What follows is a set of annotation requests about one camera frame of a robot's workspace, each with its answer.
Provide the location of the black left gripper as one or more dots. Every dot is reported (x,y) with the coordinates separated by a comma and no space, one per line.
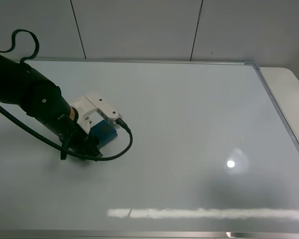
(74,139)

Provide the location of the white aluminium-framed whiteboard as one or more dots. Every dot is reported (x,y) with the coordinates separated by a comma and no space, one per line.
(212,157)

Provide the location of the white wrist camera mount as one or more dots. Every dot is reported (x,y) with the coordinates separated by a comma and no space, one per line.
(93,103)

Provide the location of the teal whiteboard eraser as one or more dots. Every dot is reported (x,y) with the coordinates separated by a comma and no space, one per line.
(103,133)

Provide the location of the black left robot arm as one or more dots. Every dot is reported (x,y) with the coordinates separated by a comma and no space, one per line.
(42,100)

